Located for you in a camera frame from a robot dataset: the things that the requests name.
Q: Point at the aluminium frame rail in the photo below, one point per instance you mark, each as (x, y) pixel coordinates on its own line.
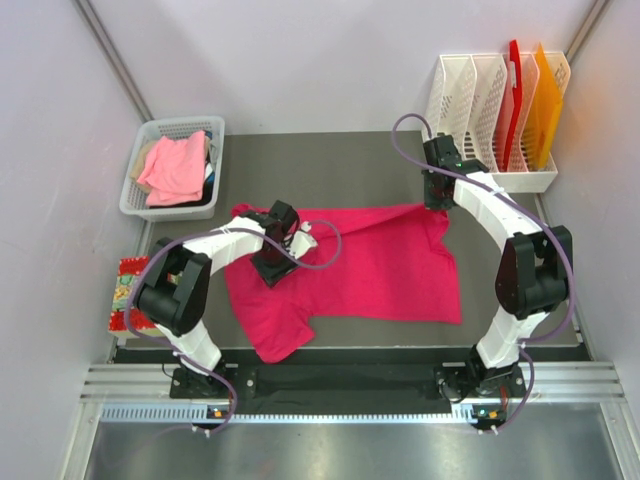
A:
(554, 382)

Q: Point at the red plastic folder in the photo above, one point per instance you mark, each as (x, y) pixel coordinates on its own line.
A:
(510, 107)

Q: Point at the beige cloth in basket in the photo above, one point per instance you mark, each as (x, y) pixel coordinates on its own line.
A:
(139, 165)

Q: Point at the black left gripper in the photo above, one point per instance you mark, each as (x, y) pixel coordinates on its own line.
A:
(272, 276)

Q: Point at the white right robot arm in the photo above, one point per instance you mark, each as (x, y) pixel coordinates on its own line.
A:
(532, 278)

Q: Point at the white file organiser rack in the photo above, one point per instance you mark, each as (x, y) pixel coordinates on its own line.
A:
(465, 101)

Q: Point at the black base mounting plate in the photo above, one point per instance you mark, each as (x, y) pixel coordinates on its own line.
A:
(331, 381)

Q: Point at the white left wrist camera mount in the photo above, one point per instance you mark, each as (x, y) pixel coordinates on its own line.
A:
(302, 241)

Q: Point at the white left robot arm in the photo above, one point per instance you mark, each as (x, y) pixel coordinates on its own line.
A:
(174, 292)

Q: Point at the magenta t shirt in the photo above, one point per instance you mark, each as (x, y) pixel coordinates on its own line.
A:
(386, 263)

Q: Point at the light pink t shirt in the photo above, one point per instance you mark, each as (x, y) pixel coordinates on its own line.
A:
(174, 170)

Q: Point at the white plastic laundry basket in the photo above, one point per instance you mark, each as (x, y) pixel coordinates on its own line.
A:
(132, 200)

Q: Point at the red and green book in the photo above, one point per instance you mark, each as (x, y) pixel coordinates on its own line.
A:
(127, 275)

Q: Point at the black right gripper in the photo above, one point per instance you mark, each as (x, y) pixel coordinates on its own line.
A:
(431, 204)

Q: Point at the orange plastic folder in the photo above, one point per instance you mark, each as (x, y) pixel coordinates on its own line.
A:
(544, 114)

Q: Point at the grey slotted cable duct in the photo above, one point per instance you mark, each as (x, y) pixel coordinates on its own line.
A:
(209, 415)

